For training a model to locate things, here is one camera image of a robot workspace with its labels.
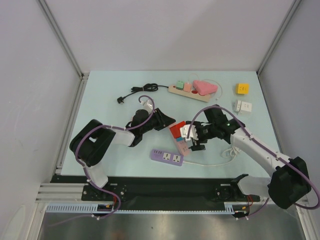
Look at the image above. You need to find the black power cable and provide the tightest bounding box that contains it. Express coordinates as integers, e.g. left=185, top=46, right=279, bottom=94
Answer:
left=116, top=83, right=169, bottom=105

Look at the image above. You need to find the white power strip cable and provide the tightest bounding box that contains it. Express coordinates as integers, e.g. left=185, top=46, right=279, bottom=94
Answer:
left=184, top=144, right=242, bottom=167

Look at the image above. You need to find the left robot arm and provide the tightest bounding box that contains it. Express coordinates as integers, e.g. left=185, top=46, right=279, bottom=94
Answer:
left=69, top=108, right=176, bottom=200

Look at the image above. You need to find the red cube socket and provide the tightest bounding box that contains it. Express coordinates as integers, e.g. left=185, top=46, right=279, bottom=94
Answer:
left=169, top=121, right=186, bottom=139

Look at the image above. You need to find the orange adapter plug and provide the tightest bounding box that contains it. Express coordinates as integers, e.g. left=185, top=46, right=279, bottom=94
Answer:
left=183, top=82, right=192, bottom=93

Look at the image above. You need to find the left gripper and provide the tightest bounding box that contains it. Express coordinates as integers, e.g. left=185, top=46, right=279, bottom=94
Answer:
left=140, top=108, right=175, bottom=134

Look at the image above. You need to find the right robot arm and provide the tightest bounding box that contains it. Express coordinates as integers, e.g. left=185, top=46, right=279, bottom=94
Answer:
left=180, top=104, right=319, bottom=209

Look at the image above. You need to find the green adapter plug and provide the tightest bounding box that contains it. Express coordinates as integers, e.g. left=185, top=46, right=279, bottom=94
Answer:
left=175, top=80, right=185, bottom=90

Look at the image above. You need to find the yellow cube socket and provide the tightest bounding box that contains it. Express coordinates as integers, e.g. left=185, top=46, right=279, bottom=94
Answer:
left=235, top=83, right=250, bottom=95

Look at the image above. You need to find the pink power strip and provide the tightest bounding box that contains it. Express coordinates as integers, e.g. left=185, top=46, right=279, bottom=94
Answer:
left=171, top=134, right=190, bottom=156

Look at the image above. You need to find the white cube socket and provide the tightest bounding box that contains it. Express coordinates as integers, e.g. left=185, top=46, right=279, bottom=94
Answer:
left=233, top=99, right=253, bottom=115

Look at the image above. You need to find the purple power strip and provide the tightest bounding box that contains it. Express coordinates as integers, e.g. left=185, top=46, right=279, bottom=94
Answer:
left=150, top=149, right=184, bottom=167

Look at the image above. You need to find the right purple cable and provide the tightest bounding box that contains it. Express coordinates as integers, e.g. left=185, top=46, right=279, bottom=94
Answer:
left=185, top=105, right=320, bottom=208

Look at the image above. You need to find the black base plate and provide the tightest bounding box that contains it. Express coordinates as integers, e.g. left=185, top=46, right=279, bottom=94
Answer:
left=51, top=175, right=266, bottom=212

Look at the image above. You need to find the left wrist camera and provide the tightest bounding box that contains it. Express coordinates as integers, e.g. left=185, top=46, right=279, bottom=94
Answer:
left=140, top=99, right=154, bottom=115

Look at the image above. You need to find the blue adapter plug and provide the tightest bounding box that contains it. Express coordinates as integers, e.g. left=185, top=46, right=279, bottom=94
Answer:
left=175, top=136, right=184, bottom=142

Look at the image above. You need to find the beige power strip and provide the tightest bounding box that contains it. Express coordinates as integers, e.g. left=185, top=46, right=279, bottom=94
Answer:
left=168, top=85, right=211, bottom=103

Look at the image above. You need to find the pink triangular socket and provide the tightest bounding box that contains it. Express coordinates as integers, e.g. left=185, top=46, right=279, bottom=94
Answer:
left=192, top=80, right=218, bottom=96

